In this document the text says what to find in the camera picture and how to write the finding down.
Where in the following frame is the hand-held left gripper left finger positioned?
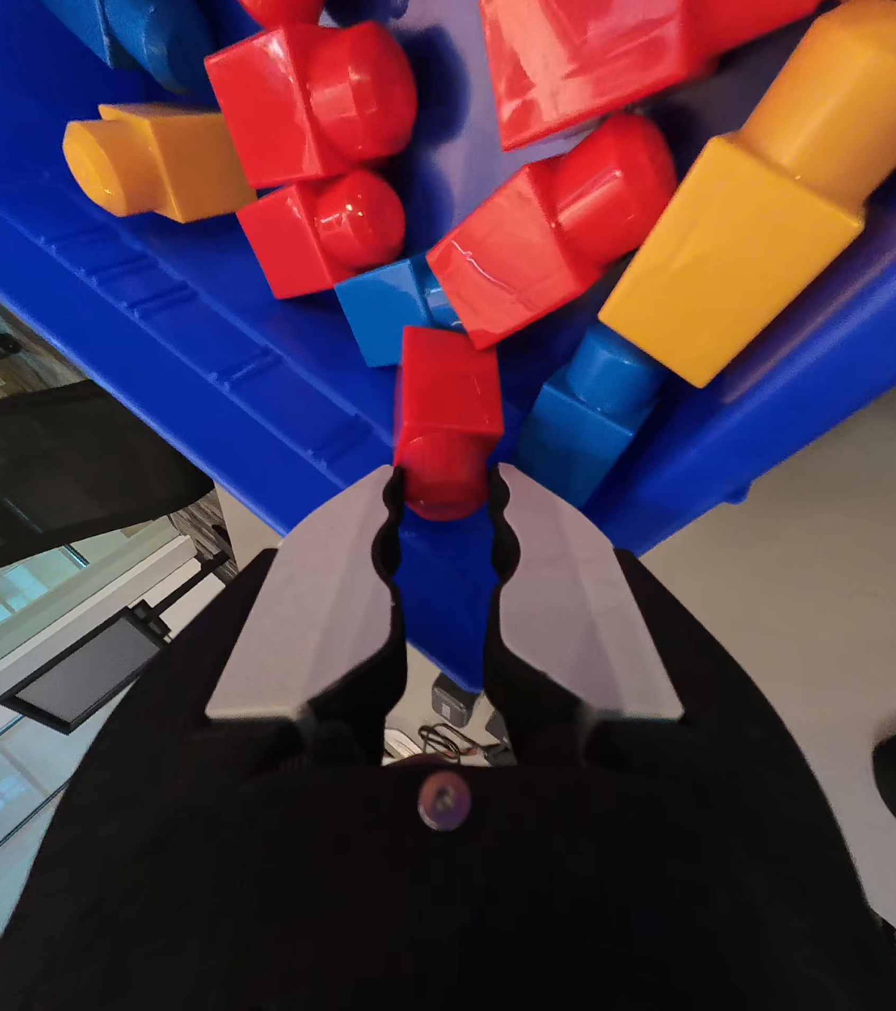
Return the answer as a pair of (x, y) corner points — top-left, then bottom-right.
(206, 463), (408, 753)

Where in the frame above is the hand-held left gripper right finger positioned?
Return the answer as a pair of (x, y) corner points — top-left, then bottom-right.
(485, 463), (683, 753)

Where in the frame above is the red toy building block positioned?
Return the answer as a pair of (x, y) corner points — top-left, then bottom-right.
(393, 324), (507, 524)

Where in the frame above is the blue plastic bin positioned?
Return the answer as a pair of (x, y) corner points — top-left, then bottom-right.
(0, 1), (896, 715)

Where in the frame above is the pile of coloured toy blocks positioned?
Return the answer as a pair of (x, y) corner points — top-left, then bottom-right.
(45, 1), (896, 511)

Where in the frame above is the grey desk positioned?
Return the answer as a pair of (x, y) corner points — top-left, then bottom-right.
(638, 348), (896, 968)

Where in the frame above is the large dark display screen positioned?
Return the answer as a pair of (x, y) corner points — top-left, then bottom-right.
(0, 610), (174, 737)

